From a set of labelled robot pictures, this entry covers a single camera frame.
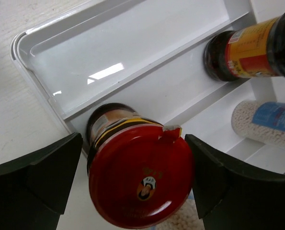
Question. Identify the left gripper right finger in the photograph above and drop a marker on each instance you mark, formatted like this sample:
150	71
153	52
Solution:
233	195

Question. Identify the red-lid chili jar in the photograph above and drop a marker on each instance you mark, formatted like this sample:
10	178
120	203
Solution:
255	51
140	172

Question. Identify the silver-cap spice shaker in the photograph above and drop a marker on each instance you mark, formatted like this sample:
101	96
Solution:
263	122

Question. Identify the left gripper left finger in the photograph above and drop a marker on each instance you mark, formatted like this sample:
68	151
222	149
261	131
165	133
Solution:
34	188

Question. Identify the white tiered organizer tray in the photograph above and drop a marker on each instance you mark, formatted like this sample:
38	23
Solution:
147	54

